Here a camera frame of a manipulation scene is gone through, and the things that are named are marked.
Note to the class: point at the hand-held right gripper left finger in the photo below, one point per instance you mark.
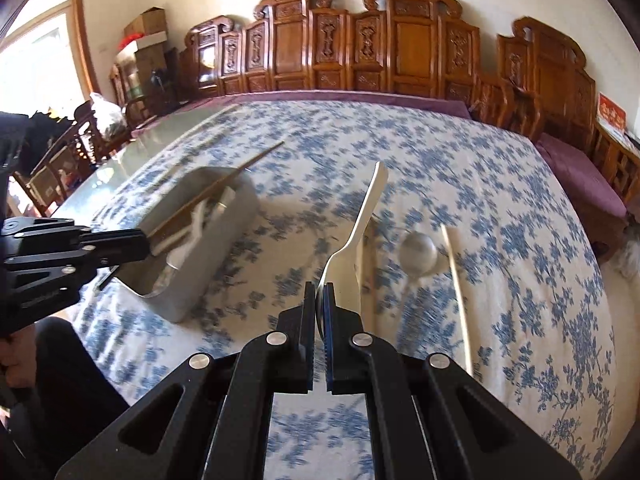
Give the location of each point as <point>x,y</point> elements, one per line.
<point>302,350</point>

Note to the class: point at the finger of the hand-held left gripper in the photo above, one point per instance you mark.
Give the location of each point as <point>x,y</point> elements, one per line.
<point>60,280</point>
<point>115,242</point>

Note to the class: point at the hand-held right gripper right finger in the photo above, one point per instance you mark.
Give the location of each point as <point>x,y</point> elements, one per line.
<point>340,355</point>

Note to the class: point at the light bamboo chopstick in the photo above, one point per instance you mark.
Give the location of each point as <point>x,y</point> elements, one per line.
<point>371,280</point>
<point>456,295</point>

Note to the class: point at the white ceramic spoon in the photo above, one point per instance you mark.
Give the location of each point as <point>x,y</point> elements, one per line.
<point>200,232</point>

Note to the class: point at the brown wooden chopstick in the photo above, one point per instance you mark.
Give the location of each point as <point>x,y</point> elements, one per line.
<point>260,156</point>
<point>200,205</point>

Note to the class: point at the metal tin box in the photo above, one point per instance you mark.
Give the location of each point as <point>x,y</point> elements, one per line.
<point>220,270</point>

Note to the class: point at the metal spoon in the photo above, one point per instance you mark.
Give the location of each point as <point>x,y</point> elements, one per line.
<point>419,255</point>

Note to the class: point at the white plastic fork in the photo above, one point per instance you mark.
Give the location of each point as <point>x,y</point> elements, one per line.
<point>372,195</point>

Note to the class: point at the person's left hand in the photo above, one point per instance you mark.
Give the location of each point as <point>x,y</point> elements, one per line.
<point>17,360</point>

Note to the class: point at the wooden dining chair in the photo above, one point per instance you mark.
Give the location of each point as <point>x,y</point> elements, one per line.
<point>60,160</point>

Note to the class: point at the clear plastic bag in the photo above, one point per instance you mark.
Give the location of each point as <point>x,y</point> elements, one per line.
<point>107,117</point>

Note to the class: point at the person's dark clothing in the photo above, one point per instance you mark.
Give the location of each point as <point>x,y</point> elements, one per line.
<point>80,385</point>

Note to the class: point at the wooden chair by boxes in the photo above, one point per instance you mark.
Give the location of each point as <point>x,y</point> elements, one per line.
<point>119,82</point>

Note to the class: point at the stack of cardboard boxes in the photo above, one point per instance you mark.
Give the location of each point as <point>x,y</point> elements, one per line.
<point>150,70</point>

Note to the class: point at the red decoration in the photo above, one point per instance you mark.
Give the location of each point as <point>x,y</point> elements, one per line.
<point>132,40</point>

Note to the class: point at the white flat box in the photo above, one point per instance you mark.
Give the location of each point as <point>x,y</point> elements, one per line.
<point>147,41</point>

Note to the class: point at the brown cardboard box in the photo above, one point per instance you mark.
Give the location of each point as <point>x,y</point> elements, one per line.
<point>145,21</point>

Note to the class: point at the blue floral tablecloth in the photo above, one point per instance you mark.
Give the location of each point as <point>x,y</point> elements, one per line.
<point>450,170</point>

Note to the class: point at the long purple sofa cushion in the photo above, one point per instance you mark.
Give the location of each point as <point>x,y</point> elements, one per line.
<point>350,96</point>

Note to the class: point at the carved wooden sofa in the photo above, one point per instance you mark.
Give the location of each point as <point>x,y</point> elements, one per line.
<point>295,45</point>

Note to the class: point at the purple armchair cushion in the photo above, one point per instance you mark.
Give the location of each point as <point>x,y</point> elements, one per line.
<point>575,165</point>

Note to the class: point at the grey fluffy thing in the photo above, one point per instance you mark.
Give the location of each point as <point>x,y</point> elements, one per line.
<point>630,255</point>

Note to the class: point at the carved wooden armchair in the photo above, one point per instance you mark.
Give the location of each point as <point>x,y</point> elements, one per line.
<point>550,85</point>

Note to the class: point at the red card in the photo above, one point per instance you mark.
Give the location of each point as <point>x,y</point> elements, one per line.
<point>612,112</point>

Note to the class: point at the wooden door frame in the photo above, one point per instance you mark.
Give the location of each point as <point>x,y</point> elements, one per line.
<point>82,35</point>

